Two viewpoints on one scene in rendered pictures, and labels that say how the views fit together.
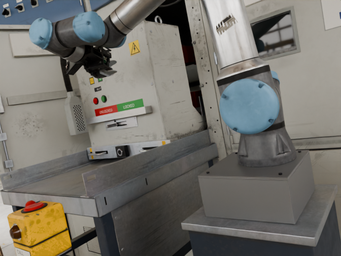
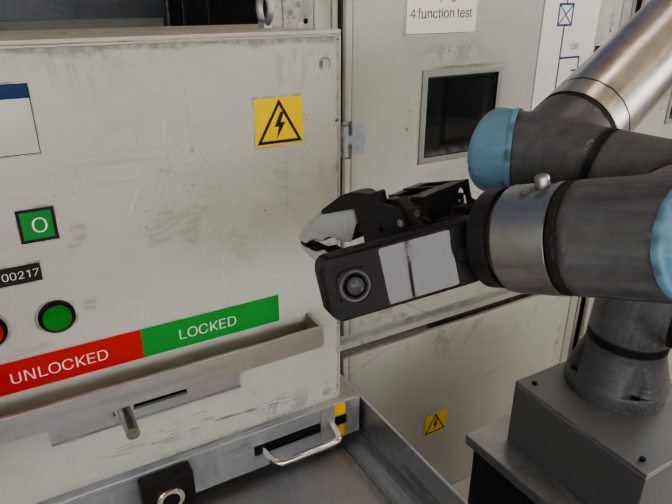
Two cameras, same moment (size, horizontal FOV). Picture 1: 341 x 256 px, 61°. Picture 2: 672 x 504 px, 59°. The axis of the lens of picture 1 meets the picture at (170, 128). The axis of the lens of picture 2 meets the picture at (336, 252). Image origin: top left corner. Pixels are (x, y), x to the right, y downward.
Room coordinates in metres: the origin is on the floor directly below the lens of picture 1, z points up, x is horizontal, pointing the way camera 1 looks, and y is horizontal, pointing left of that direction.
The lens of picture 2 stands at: (0.90, 0.65, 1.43)
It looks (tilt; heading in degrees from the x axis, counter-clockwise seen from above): 24 degrees down; 291
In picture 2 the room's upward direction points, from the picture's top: straight up
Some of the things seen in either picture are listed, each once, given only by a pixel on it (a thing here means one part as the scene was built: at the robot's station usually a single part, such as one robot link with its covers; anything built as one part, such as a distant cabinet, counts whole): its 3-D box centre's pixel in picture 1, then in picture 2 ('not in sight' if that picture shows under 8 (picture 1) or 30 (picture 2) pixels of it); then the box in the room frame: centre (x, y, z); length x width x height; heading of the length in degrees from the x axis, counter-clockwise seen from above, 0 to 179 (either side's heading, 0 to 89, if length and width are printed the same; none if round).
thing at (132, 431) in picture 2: (111, 123); (126, 411); (1.30, 0.25, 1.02); 0.06 x 0.02 x 0.04; 141
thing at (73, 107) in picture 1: (76, 115); not in sight; (1.37, 0.42, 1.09); 0.08 x 0.05 x 0.17; 141
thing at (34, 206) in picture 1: (34, 209); not in sight; (0.58, 0.30, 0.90); 0.04 x 0.04 x 0.02
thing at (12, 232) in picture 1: (14, 232); not in sight; (0.54, 0.33, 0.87); 0.03 x 0.01 x 0.03; 51
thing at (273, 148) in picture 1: (264, 140); (621, 358); (0.78, -0.24, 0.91); 0.15 x 0.15 x 0.10
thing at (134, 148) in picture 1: (128, 149); (159, 472); (1.31, 0.21, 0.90); 0.54 x 0.05 x 0.06; 51
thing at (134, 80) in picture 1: (113, 94); (134, 291); (1.29, 0.22, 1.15); 0.48 x 0.01 x 0.48; 51
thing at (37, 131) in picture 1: (53, 97); not in sight; (1.55, 0.58, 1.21); 0.63 x 0.07 x 0.74; 125
